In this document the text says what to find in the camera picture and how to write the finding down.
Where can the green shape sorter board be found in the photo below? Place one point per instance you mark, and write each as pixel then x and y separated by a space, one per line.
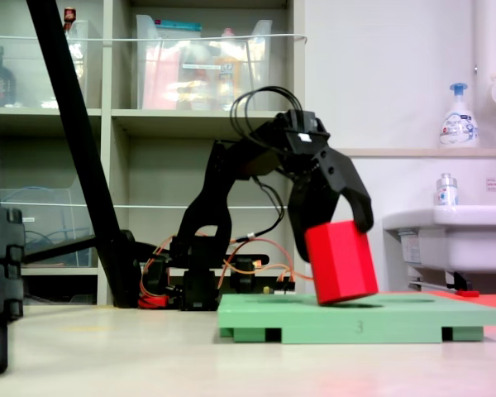
pixel 273 318

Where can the broad flat black gripper jaw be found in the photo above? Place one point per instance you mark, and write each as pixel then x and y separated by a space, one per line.
pixel 310 207

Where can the dark glass bottle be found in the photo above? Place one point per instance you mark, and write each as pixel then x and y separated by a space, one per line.
pixel 2 82

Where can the notched black stack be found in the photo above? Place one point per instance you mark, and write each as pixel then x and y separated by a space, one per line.
pixel 2 269

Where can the thin black tripod brace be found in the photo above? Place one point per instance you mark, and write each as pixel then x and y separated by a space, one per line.
pixel 58 249

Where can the beige shelf unit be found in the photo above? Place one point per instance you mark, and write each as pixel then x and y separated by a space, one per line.
pixel 106 82

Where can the white blue soap pump bottle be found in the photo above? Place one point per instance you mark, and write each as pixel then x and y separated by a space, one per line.
pixel 459 124

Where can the circuit board with connectors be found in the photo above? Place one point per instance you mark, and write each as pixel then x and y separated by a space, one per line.
pixel 285 285

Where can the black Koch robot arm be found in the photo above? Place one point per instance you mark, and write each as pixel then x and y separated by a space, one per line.
pixel 202 215

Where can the blue topped packet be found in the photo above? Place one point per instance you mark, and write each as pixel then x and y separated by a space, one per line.
pixel 177 28

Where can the red octagonal pillar block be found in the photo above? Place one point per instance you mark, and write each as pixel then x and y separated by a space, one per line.
pixel 341 264

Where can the white ceramic sink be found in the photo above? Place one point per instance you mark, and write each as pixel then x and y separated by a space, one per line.
pixel 471 244

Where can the black red table clamp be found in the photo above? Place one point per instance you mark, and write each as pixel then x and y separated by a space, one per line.
pixel 157 277
pixel 243 275

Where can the sink label sticker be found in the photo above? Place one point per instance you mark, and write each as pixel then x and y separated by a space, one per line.
pixel 411 248

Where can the black sink bracket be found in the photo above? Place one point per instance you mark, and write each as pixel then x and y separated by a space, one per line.
pixel 461 281

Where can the small clear sanitizer bottle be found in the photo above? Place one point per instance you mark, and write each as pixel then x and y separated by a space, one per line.
pixel 447 192

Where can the clear storage bin with goods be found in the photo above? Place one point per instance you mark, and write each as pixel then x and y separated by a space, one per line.
pixel 202 74

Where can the curved black gripper jaw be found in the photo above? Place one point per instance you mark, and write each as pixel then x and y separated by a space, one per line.
pixel 343 173

